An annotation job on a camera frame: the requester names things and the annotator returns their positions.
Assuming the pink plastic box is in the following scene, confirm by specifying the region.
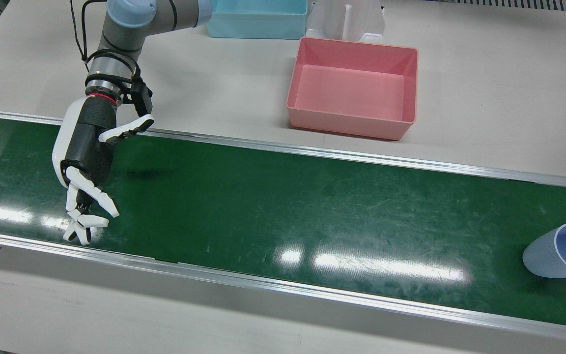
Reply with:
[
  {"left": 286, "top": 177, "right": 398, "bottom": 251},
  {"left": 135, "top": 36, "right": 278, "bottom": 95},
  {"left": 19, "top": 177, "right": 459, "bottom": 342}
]
[{"left": 286, "top": 37, "right": 419, "bottom": 142}]

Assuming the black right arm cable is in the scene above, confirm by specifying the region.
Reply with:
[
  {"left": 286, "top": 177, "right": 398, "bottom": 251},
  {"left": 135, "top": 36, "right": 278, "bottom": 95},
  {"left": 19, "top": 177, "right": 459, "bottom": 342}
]
[{"left": 69, "top": 0, "right": 90, "bottom": 62}]

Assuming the translucent pale blue cup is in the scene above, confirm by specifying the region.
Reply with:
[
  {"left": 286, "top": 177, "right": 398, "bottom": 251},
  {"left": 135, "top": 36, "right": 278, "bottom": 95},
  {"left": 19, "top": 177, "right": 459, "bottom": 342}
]
[{"left": 523, "top": 222, "right": 566, "bottom": 279}]

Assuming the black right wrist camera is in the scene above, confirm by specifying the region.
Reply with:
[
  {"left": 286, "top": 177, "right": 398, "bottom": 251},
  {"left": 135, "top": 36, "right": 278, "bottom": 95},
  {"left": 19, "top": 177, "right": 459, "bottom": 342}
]
[{"left": 118, "top": 79, "right": 154, "bottom": 118}]

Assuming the light blue plastic box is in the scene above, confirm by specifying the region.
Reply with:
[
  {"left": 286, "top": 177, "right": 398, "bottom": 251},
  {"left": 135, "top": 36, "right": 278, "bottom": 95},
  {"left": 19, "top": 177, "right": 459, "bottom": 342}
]
[{"left": 206, "top": 0, "right": 309, "bottom": 40}]

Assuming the green conveyor with aluminium frame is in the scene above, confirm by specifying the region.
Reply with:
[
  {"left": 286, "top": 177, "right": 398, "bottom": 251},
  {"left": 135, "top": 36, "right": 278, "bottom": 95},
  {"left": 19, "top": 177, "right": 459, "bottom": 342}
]
[{"left": 0, "top": 109, "right": 566, "bottom": 343}]

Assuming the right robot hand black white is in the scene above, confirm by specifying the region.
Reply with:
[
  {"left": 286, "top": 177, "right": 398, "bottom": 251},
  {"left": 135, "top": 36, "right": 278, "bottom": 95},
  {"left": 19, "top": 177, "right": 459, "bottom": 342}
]
[{"left": 52, "top": 97, "right": 155, "bottom": 245}]

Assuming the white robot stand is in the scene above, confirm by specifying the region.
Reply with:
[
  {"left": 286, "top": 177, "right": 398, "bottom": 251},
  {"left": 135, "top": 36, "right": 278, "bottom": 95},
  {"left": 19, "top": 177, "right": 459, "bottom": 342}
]
[{"left": 306, "top": 0, "right": 386, "bottom": 44}]

